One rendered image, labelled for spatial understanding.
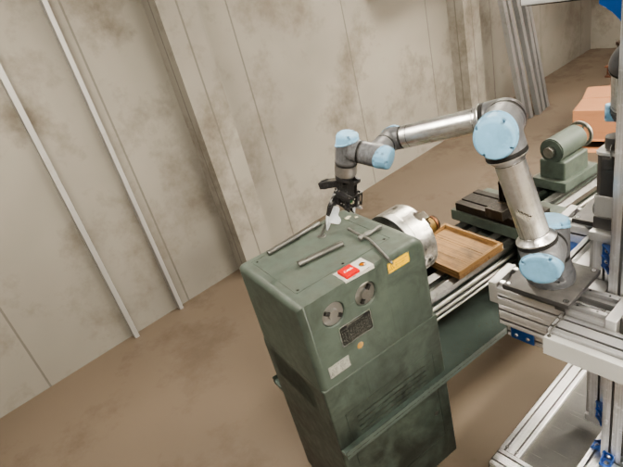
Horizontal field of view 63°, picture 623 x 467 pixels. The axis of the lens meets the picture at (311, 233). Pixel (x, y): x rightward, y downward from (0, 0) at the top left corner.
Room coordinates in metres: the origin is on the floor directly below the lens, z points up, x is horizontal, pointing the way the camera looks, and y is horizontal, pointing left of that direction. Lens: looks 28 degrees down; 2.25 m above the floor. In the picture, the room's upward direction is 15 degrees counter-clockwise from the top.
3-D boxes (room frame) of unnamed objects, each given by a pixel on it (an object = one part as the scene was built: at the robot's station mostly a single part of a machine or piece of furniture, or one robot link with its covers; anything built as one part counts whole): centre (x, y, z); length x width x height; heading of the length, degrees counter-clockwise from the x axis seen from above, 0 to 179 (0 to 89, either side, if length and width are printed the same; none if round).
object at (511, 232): (2.22, -1.01, 0.90); 0.53 x 0.30 x 0.06; 27
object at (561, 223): (1.33, -0.73, 1.33); 0.13 x 0.12 x 0.14; 143
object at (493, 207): (2.15, -0.96, 1.00); 0.20 x 0.10 x 0.05; 117
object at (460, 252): (2.07, -0.64, 0.89); 0.36 x 0.30 x 0.04; 27
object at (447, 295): (2.10, -0.70, 0.77); 2.10 x 0.34 x 0.18; 117
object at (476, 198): (2.22, -0.96, 0.95); 0.43 x 0.18 x 0.04; 27
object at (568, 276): (1.33, -0.73, 1.21); 0.15 x 0.15 x 0.10
